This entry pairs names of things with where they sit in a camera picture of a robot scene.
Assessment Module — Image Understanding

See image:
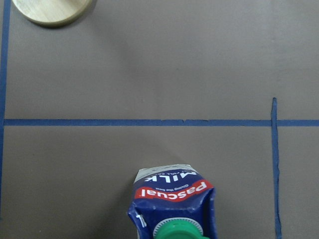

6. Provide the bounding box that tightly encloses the wooden mug tree stand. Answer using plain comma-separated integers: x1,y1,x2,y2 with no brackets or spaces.
13,0,92,27

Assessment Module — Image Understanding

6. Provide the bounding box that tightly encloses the blue white milk carton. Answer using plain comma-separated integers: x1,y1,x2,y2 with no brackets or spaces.
128,164,218,239

